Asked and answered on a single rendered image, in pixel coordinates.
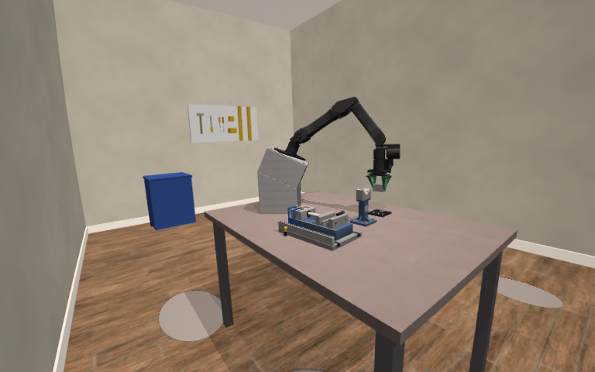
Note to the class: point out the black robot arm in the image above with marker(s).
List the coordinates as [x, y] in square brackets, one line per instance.
[342, 107]

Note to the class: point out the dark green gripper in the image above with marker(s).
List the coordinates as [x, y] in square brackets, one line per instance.
[378, 170]

